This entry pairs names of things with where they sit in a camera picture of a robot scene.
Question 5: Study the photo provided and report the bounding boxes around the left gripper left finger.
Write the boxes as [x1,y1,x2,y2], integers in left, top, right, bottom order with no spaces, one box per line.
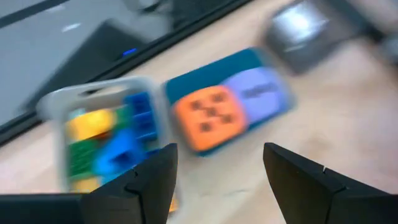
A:
[0,142,178,224]

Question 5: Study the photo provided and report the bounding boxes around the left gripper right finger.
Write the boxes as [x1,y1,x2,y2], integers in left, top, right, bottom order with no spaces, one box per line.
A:
[262,142,398,224]

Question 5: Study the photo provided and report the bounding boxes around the yellow toy block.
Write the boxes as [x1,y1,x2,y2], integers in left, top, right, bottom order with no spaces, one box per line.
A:
[66,108,116,141]
[70,177,101,194]

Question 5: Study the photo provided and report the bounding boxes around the dark green studded brick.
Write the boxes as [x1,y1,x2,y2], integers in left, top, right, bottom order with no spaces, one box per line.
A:
[67,139,101,182]

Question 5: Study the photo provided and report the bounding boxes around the large blue toy block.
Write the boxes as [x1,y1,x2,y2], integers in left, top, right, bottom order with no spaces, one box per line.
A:
[92,129,147,184]

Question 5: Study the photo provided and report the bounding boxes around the yellow-orange studded brick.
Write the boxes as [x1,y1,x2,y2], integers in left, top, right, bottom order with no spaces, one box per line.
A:
[169,194,179,214]

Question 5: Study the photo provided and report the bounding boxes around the green toy block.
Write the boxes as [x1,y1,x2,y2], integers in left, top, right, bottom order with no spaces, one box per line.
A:
[114,105,132,130]

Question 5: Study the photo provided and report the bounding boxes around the dark blue studded brick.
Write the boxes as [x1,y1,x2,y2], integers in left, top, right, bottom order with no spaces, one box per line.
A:
[124,91,159,142]

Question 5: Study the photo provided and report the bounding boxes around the purple foam dice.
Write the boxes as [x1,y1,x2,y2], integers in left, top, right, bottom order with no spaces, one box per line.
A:
[222,67,289,125]

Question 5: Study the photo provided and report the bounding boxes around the orange foam dice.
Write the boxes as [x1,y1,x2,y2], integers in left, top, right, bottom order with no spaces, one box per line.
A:
[172,85,249,153]

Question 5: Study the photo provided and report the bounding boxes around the light grey plastic bin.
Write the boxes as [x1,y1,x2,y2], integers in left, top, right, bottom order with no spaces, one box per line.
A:
[36,76,171,195]

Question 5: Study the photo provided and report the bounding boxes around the translucent brown plastic bin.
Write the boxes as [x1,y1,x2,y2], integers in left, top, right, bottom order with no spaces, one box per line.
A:
[263,0,369,76]

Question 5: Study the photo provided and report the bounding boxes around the black flat panel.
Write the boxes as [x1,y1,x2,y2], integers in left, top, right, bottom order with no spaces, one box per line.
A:
[21,19,147,110]

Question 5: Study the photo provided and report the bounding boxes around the teal plastic bin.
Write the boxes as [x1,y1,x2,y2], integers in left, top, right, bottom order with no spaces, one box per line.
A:
[163,48,295,157]

